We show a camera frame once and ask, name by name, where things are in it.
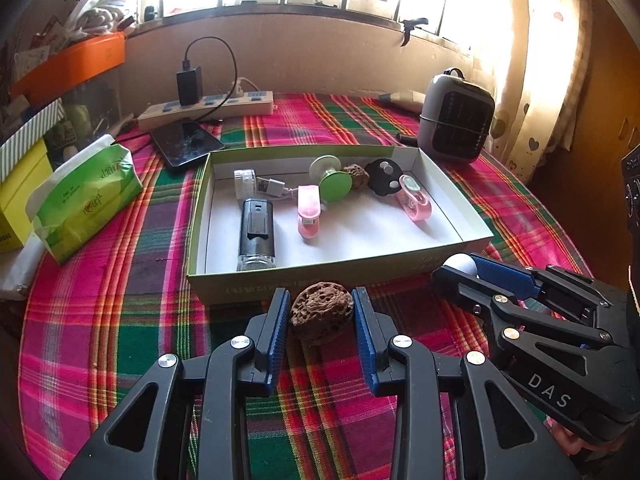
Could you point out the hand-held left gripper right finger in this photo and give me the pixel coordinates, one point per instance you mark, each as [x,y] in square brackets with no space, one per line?
[365,340]

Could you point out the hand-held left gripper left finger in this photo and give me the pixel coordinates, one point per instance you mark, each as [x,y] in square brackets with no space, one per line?
[277,340]

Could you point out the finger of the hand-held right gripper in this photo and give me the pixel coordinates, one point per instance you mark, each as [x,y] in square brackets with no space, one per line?
[465,292]
[505,275]

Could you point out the white ball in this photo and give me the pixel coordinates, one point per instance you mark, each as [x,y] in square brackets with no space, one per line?
[461,264]

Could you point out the brown walnut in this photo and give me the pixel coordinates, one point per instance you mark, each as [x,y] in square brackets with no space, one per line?
[320,315]
[357,176]

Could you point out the pink nail clipper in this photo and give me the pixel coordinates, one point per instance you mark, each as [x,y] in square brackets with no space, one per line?
[414,200]

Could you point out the green white cardboard box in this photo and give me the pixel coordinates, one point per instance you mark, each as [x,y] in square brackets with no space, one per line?
[360,230]

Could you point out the black rectangular lighter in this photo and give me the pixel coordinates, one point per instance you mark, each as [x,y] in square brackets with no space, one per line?
[257,230]

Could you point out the black key fob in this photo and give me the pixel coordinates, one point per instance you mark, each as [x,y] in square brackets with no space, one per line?
[382,177]

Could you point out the green and white spool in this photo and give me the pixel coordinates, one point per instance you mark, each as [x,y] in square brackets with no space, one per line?
[335,185]

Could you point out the small white ribbed jar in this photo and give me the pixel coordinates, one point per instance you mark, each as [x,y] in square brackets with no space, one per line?
[245,182]

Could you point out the person's right hand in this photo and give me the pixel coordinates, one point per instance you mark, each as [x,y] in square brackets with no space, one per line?
[565,437]

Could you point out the grey space heater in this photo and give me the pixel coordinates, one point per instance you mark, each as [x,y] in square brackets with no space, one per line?
[455,120]

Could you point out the black smartphone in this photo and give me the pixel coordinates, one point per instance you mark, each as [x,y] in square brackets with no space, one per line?
[187,142]

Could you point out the heart patterned curtain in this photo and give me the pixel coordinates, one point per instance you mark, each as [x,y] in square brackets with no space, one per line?
[545,60]

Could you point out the green tissue pack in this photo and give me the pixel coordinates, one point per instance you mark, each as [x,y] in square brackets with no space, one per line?
[85,205]

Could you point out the white power strip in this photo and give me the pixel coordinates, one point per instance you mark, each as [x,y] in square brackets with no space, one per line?
[240,107]

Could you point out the white plug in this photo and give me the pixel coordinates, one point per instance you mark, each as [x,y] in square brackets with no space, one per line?
[242,91]

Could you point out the black window latch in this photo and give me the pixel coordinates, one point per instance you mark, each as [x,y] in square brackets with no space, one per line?
[412,27]

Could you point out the black charger adapter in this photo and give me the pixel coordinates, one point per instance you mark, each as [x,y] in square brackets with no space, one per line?
[189,85]

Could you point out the yellow box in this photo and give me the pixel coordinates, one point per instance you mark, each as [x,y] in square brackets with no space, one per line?
[20,200]

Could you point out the clear storage box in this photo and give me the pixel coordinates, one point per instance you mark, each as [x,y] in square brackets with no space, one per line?
[90,105]

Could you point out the small black sill object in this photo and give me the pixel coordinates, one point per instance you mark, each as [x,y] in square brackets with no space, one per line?
[149,13]

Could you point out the orange tray with clutter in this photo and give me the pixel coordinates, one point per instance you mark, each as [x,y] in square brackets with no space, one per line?
[95,10]

